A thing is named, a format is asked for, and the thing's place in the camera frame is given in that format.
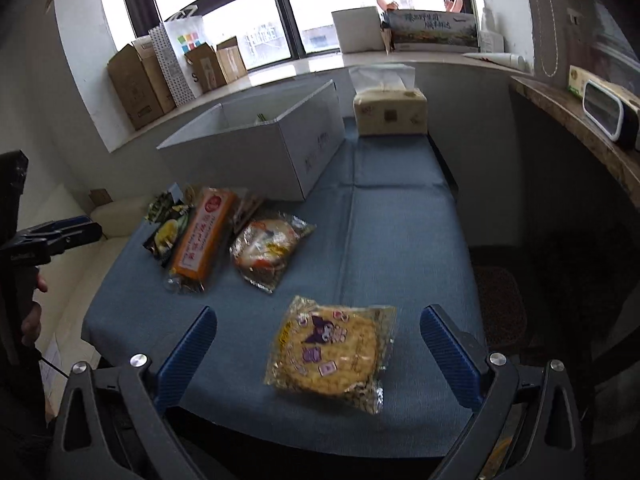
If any dark green pea snack bag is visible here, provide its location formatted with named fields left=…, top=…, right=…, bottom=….
left=142, top=192, right=192, bottom=268

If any white cardboard storage box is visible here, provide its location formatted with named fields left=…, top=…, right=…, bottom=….
left=156, top=79, right=345, bottom=202

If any green yellow carton on shelf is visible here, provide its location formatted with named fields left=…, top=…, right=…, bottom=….
left=567, top=65, right=596, bottom=99

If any clear bag orange bread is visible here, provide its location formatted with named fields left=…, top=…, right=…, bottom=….
left=230, top=210, right=317, bottom=294

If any illustrated landscape gift box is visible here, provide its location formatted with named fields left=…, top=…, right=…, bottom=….
left=385, top=10, right=478, bottom=53

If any left hand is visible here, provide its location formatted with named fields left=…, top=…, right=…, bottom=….
left=22, top=274, right=48, bottom=346

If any orange snack pack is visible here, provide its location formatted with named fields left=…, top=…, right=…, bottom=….
left=165, top=186, right=248, bottom=292

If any round cookie pack purple character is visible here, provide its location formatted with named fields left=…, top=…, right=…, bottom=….
left=264, top=296, right=397, bottom=414

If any cream sofa cushion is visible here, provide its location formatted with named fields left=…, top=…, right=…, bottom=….
left=34, top=195, right=153, bottom=417

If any beige tissue pack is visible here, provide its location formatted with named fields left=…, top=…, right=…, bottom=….
left=349, top=64, right=428, bottom=136

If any tall brown cardboard box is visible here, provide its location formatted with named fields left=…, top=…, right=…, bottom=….
left=107, top=36, right=176, bottom=130

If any white framed device on shelf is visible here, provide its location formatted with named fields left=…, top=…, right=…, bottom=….
left=582, top=79, right=639, bottom=152

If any white polka dot paper bag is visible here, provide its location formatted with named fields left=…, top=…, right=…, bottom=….
left=149, top=4, right=206, bottom=107

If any white tube on sill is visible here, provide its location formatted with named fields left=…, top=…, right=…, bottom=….
left=463, top=52, right=527, bottom=73

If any white plastic bottle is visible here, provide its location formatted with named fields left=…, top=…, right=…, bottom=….
left=477, top=29, right=506, bottom=53

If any open brown cardboard box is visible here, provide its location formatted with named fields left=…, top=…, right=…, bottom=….
left=186, top=37, right=247, bottom=93

